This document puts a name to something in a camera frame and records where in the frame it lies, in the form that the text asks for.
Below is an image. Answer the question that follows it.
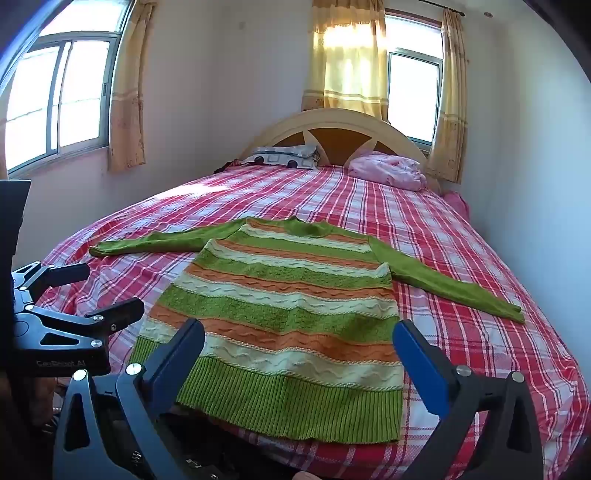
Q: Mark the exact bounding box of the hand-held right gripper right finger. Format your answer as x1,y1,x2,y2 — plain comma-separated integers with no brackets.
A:
392,318,546,480

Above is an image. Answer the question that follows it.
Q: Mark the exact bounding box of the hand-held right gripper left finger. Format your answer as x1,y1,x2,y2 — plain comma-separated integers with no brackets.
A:
52,318,206,480

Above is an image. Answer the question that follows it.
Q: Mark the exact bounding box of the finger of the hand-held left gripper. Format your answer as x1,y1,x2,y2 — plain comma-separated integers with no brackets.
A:
13,297,146,352
11,261,91,297

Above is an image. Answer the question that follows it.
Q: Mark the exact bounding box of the green orange striped knit sweater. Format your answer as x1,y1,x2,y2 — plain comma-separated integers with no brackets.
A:
89,216,526,445

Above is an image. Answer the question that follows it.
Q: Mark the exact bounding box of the bed with red plaid sheet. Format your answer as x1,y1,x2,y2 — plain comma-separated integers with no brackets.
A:
34,164,591,480

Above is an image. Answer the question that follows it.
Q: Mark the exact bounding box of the pink cloth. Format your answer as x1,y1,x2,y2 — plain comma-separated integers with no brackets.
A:
442,191,472,224

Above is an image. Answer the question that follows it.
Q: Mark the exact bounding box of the large sliding window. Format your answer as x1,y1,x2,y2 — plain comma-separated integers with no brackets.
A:
0,31,124,177

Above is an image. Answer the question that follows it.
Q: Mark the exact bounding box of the yellow curtain with orange hem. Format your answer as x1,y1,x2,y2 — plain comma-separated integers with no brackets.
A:
302,0,389,121
107,0,158,174
426,7,470,184

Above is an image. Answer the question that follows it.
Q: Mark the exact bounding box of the pink pillow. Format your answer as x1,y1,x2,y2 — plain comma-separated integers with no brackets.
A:
347,151,428,192

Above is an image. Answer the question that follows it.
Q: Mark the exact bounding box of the white blue patterned pillow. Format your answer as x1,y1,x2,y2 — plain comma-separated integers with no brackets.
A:
240,144,324,171

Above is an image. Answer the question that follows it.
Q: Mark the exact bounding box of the cream wooden headboard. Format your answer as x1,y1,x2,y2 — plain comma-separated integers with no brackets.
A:
238,108,441,192

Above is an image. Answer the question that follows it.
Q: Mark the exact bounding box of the small sliding window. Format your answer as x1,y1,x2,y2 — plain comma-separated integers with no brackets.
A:
385,13,445,147

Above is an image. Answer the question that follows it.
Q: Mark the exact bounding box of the dark curtain rod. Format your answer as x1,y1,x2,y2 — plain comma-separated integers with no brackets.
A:
385,0,463,16

